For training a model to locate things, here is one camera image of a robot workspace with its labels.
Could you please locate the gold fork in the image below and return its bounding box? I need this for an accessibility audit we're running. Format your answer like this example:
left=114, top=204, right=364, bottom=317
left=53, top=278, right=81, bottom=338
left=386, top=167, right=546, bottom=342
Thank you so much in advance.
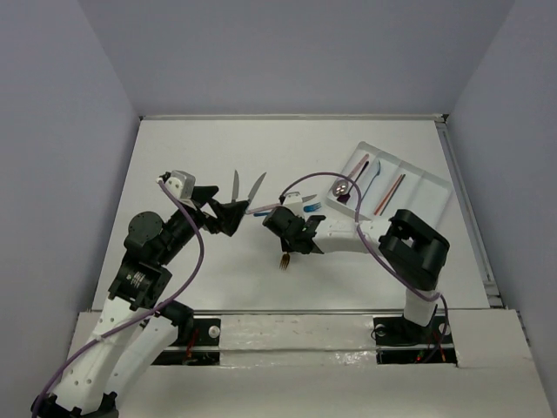
left=279, top=252, right=291, bottom=271

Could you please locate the purple spoon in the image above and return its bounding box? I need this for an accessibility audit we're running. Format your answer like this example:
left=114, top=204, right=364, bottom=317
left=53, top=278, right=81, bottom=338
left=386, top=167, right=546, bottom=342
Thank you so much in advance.
left=337, top=161, right=369, bottom=204

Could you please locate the silver spoon pink handle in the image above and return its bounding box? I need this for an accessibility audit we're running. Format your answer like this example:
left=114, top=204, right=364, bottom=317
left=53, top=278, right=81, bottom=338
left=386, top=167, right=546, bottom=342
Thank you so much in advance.
left=332, top=153, right=369, bottom=198

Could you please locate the blue fork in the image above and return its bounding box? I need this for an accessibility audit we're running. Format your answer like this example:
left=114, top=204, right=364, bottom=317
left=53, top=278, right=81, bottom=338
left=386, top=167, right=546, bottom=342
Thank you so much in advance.
left=359, top=159, right=381, bottom=210
left=303, top=202, right=322, bottom=212

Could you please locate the orange chopstick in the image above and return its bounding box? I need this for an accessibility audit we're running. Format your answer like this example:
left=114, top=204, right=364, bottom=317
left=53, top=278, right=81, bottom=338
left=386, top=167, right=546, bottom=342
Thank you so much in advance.
left=373, top=174, right=405, bottom=216

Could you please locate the blue chopstick diagonal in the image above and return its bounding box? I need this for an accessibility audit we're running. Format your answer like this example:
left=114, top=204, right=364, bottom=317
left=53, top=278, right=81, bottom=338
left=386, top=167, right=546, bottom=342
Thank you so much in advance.
left=374, top=173, right=406, bottom=215

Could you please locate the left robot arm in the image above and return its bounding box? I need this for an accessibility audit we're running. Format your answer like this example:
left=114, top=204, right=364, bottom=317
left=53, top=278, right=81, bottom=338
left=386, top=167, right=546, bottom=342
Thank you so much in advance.
left=31, top=176, right=252, bottom=417

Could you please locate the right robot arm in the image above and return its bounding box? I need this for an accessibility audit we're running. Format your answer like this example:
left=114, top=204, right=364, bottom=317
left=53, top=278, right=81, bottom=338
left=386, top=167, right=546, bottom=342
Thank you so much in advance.
left=263, top=206, right=450, bottom=341

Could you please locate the white divided utensil tray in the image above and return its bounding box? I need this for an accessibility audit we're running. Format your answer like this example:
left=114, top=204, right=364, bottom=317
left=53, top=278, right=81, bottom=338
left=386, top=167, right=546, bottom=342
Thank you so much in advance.
left=325, top=142, right=453, bottom=227

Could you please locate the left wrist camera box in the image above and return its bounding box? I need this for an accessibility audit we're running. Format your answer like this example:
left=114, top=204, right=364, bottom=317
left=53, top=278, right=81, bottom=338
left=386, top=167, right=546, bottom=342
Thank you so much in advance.
left=157, top=170, right=196, bottom=203

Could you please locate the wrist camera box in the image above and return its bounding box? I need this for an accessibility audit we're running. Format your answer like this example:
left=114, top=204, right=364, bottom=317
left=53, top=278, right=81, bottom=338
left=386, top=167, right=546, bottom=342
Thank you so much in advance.
left=281, top=192, right=304, bottom=217
left=157, top=170, right=196, bottom=203

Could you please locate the silver knife dark handle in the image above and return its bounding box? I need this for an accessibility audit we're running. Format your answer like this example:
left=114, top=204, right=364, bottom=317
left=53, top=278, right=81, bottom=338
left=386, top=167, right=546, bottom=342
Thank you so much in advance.
left=231, top=170, right=240, bottom=202

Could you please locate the silver knife teal handle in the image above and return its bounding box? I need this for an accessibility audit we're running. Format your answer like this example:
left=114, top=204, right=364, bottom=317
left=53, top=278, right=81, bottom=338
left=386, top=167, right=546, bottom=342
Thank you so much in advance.
left=247, top=172, right=266, bottom=207

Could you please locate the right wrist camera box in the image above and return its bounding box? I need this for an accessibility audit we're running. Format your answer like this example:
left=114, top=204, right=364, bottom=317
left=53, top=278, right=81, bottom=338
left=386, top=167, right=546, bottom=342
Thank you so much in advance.
left=281, top=192, right=304, bottom=217

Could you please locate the silver knife pink handle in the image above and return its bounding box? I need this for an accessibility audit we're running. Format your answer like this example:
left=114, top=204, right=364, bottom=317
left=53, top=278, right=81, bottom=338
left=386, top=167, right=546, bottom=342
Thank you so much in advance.
left=245, top=194, right=317, bottom=215

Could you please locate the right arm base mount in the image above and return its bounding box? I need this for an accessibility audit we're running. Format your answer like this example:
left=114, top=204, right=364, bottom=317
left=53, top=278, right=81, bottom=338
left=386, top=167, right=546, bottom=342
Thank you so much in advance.
left=370, top=316, right=458, bottom=365

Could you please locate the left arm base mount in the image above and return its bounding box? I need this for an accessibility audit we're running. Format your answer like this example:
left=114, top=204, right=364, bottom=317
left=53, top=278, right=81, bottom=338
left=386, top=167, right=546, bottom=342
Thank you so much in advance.
left=152, top=316, right=221, bottom=366

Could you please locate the aluminium frame rail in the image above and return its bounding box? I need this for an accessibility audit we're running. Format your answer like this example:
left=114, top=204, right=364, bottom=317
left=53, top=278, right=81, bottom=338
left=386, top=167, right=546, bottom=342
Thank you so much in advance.
left=139, top=113, right=446, bottom=124

